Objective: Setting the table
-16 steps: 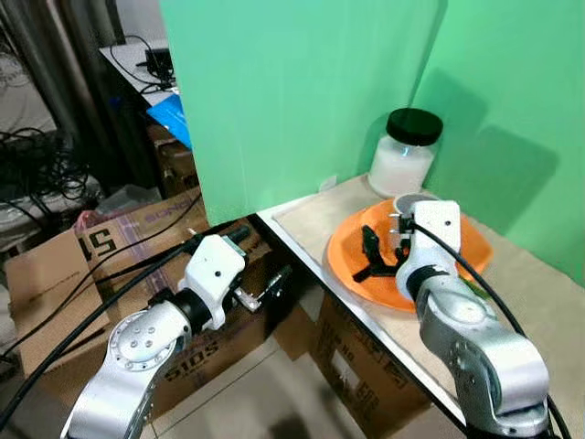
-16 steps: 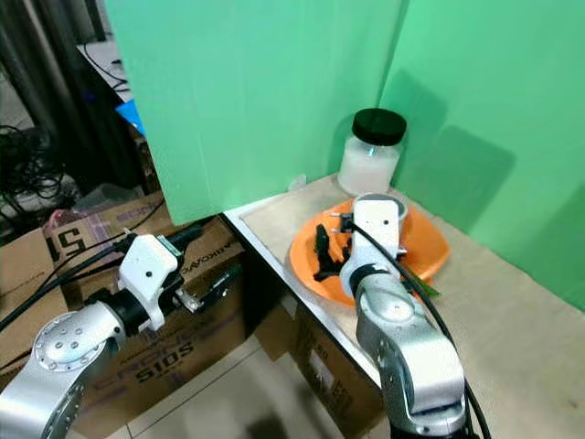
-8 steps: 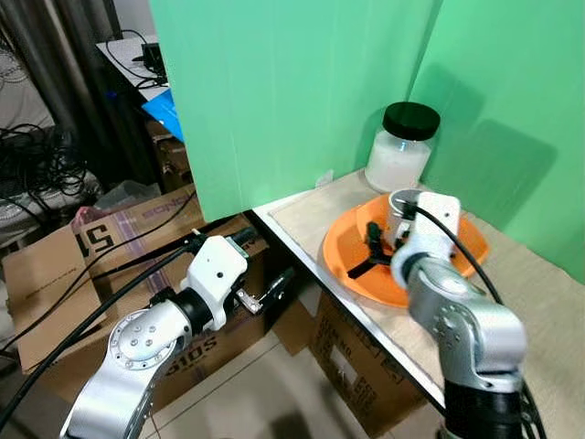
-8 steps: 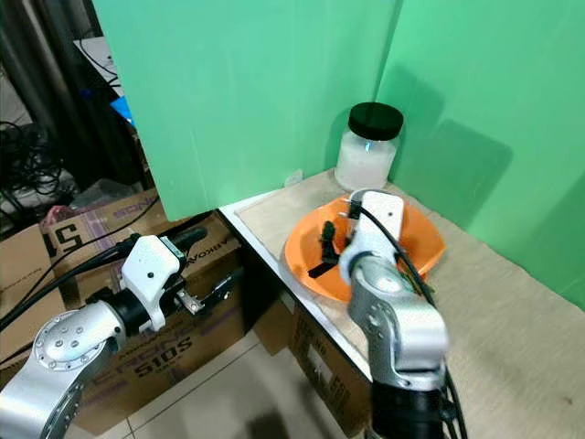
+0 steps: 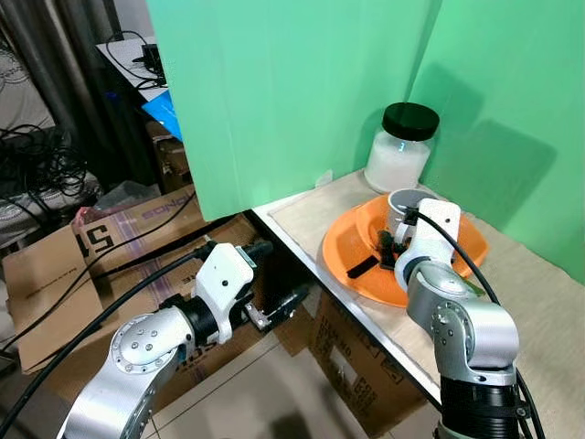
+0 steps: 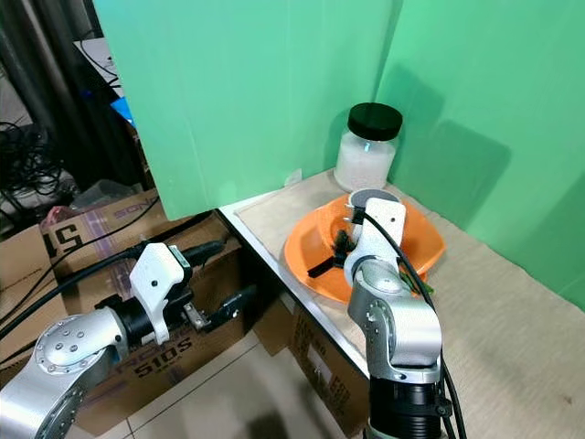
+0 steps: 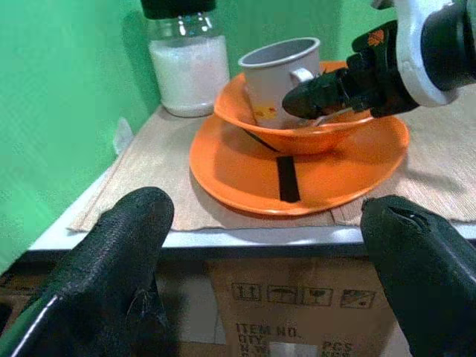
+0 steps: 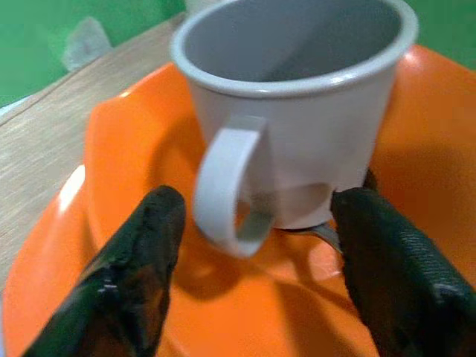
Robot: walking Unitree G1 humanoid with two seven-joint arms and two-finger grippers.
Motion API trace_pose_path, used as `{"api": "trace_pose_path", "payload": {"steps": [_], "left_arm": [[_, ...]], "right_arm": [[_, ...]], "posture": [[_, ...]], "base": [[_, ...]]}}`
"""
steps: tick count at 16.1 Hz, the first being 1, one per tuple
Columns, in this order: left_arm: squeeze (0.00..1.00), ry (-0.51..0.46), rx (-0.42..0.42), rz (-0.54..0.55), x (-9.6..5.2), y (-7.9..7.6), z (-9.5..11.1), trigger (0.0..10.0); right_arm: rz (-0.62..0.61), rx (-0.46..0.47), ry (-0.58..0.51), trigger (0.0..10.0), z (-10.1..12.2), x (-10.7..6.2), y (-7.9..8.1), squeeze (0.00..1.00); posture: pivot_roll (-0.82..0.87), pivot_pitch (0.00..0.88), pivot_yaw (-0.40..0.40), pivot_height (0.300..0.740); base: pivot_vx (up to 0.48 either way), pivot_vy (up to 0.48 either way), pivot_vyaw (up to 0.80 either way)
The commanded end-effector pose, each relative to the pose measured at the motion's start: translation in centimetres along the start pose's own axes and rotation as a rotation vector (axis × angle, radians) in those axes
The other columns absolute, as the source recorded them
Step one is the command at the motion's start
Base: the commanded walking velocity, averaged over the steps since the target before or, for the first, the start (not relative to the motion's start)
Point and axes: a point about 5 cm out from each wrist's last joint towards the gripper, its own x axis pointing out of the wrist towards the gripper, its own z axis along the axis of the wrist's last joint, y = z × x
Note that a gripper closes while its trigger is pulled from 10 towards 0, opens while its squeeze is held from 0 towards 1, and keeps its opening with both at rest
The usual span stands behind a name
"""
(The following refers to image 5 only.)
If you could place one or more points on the dark green vegetable piece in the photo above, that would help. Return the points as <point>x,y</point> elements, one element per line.
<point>383,245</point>

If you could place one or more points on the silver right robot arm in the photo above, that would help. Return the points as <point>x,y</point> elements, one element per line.
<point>466,334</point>

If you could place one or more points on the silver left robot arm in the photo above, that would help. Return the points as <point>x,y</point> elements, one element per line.
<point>137,355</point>

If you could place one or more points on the orange plastic plate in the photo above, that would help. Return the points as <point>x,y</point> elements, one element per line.
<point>361,242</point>

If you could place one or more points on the grey cup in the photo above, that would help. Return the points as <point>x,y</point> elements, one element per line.
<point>400,206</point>

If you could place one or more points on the black-lidded jar of white powder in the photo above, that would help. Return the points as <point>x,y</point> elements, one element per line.
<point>398,160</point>

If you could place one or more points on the green leaf piece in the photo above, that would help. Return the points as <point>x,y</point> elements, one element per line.
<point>474,286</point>

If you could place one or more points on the cardboard box with black symbols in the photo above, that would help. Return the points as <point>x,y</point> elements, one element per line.
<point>352,366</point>

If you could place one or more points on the clear plastic bag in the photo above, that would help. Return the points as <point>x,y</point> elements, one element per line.
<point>128,194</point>

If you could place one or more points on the wide green backdrop board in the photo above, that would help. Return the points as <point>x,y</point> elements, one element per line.
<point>283,91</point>

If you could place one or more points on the blue flat sheet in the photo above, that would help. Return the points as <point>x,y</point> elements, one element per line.
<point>164,114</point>

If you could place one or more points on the shaded green backdrop board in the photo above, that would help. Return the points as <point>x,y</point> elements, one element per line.
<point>521,119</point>

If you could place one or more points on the plain brown cardboard box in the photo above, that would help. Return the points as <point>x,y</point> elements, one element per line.
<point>46,293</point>

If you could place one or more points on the black device on desk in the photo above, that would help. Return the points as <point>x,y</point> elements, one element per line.
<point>151,59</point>

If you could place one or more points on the white desk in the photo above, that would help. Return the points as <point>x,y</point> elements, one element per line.
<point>123,59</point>

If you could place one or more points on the dark grey curtain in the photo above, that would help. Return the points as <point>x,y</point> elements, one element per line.
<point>64,64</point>

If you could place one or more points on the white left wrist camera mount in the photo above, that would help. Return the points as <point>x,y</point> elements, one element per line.
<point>224,279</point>

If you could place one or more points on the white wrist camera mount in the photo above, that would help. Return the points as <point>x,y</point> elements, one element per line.
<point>437,229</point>
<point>224,279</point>

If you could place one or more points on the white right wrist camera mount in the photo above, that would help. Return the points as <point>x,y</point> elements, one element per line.
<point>437,229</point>

